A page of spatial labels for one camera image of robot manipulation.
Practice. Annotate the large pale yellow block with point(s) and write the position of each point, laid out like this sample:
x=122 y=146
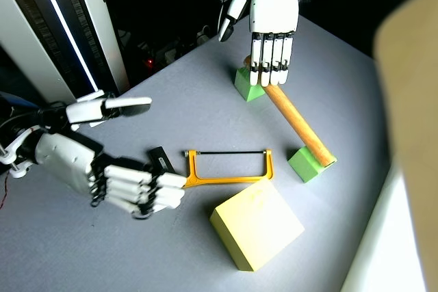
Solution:
x=260 y=227

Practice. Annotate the round wooden dowel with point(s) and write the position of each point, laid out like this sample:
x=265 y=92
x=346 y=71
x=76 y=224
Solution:
x=294 y=114

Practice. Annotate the blurred tan board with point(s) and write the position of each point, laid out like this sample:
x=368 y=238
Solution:
x=410 y=100

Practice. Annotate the grey table cloth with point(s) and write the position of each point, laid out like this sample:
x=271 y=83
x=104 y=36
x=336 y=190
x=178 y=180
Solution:
x=205 y=124

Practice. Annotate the blurred white panel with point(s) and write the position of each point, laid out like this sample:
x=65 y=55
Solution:
x=380 y=247

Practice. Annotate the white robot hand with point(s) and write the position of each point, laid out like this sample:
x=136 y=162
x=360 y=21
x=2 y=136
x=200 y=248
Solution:
x=65 y=158
x=273 y=6

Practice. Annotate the green block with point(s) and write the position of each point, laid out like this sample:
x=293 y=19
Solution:
x=250 y=92
x=304 y=165

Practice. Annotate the white column with light strip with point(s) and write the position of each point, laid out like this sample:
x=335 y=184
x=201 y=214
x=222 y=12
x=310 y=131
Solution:
x=99 y=32

